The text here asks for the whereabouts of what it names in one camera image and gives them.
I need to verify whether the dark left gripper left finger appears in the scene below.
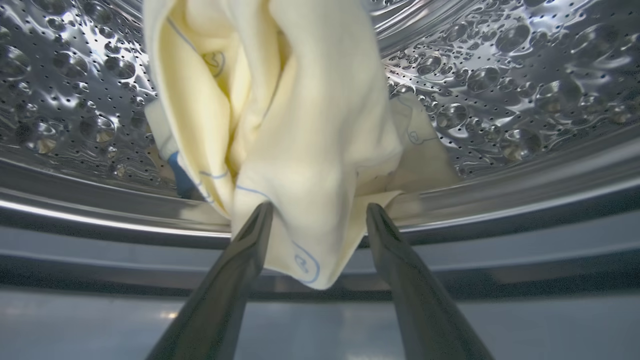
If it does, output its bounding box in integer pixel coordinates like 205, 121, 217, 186
146, 201, 274, 360

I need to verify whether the cream garment with blue cuffs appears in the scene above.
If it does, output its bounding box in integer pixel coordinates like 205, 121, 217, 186
144, 92, 461, 221

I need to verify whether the steel washing machine drum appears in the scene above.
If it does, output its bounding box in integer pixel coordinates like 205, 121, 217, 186
0, 0, 640, 236

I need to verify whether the white front-load washing machine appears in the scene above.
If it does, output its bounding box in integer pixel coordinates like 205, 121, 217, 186
0, 150, 640, 360

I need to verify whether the cream garment with blue print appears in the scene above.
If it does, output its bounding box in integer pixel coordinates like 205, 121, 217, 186
142, 0, 403, 291

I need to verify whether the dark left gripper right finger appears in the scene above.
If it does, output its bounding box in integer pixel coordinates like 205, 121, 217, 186
366, 202, 496, 360

